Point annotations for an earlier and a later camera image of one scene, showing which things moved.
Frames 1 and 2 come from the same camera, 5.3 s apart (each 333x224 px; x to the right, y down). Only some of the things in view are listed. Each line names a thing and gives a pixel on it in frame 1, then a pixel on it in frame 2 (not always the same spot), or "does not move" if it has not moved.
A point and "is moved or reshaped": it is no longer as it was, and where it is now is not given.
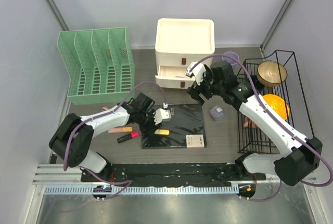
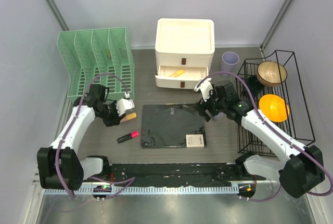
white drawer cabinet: x=179 y=42 does not move
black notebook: x=185 y=119 does not move
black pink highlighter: x=134 y=134 does not move
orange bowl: x=278 y=104 does not move
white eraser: x=194 y=141 does not move
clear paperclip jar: x=217 y=113 does not move
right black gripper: x=195 y=89 → x=202 y=106
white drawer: x=174 y=77 does not move
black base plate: x=214 y=174 does not move
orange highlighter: x=120 y=129 is moved or reshaped
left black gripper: x=152 y=126 → x=116 y=118
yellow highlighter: x=163 y=132 → x=178 y=73
